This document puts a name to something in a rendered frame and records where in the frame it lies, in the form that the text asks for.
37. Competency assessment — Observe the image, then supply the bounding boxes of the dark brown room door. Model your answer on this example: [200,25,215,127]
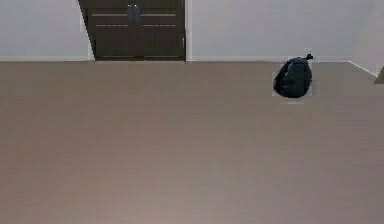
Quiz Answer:
[77,0,187,62]

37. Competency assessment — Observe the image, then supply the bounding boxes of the black garbage bag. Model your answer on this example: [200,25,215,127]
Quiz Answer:
[272,53,315,99]

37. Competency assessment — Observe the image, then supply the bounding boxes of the tan furniture corner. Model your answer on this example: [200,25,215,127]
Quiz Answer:
[373,65,384,85]

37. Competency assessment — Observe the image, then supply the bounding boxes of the grey door handle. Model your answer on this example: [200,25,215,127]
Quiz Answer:
[127,3,141,22]

